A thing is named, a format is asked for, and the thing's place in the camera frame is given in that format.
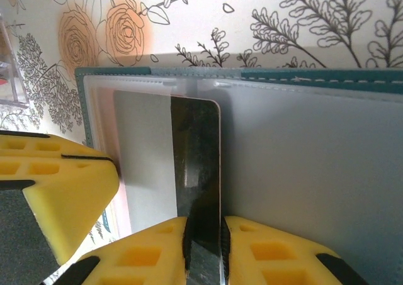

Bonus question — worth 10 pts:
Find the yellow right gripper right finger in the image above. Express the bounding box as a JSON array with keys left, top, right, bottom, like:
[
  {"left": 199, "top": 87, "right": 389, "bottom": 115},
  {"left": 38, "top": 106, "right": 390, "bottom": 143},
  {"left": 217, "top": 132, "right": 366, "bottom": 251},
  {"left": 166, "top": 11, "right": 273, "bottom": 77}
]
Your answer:
[{"left": 221, "top": 215, "right": 371, "bottom": 285}]

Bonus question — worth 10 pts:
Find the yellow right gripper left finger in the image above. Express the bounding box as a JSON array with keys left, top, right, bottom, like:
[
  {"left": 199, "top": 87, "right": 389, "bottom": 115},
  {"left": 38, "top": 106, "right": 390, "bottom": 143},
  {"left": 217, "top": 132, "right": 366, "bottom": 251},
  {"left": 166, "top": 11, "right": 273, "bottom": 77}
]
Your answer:
[{"left": 39, "top": 216, "right": 193, "bottom": 285}]

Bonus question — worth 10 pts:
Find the teal card holder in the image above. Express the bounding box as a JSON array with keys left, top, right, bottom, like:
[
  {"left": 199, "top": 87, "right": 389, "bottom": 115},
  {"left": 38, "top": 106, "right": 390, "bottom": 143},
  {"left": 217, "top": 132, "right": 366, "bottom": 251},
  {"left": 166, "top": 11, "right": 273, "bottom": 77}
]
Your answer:
[{"left": 74, "top": 65, "right": 403, "bottom": 285}]

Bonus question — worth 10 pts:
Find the red credit card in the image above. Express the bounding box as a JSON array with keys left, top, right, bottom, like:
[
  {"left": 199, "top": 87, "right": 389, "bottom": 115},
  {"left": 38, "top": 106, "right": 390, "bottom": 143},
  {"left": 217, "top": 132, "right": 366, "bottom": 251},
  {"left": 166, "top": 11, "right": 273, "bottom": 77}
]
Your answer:
[{"left": 112, "top": 89, "right": 223, "bottom": 285}]

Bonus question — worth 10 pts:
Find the floral table cover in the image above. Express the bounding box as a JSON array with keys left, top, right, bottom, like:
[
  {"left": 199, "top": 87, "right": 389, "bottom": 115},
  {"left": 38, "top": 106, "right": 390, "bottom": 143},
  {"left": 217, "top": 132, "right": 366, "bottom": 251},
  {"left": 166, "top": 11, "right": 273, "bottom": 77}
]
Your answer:
[{"left": 0, "top": 0, "right": 403, "bottom": 251}]

